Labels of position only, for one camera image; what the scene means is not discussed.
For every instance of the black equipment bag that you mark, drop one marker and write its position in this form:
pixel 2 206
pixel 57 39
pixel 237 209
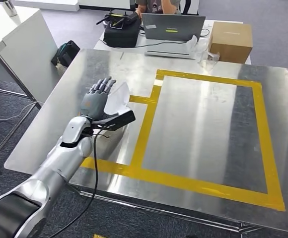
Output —
pixel 122 36

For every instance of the white curved plastic part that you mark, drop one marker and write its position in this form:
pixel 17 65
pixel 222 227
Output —
pixel 119 98

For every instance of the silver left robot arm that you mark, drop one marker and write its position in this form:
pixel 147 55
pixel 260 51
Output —
pixel 59 161

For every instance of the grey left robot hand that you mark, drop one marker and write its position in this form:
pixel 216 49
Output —
pixel 95 100

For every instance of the stainless steel workbench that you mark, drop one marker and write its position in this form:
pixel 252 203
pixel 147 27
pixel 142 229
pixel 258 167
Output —
pixel 196 131

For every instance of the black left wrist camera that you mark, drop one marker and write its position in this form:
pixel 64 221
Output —
pixel 119 120

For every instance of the brown cardboard box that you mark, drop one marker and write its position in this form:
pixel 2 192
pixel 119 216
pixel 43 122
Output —
pixel 230 42

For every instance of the yellow tape grid outline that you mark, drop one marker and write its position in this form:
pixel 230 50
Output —
pixel 144 138

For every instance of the beige plush charm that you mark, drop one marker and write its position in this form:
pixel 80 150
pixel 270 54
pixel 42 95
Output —
pixel 60 69

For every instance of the white desk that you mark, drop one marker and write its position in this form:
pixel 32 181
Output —
pixel 140 49

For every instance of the black backpack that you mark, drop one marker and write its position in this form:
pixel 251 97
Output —
pixel 66 52

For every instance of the person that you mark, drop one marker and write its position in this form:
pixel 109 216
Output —
pixel 159 6

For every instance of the grey open laptop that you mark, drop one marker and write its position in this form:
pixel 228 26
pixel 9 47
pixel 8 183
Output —
pixel 174 26

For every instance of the white side panel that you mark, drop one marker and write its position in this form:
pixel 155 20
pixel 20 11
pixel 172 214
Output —
pixel 35 56

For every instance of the silver metal cylinder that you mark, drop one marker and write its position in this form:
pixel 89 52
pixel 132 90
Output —
pixel 8 7

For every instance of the yellow tape square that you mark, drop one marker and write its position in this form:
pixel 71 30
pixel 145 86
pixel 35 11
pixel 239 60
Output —
pixel 99 236

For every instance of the clear plastic bag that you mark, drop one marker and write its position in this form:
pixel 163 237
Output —
pixel 208 60

